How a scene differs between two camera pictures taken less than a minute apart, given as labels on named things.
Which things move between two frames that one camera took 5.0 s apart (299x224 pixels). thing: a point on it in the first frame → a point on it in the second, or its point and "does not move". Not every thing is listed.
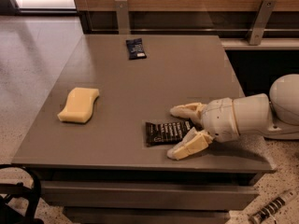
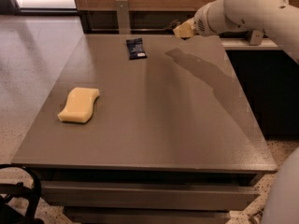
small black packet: (135, 49) does not move
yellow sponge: (79, 105) does not move
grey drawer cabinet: (87, 141) does not move
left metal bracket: (121, 6) does not move
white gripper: (219, 119) → (199, 24)
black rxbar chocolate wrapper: (161, 133) → (174, 23)
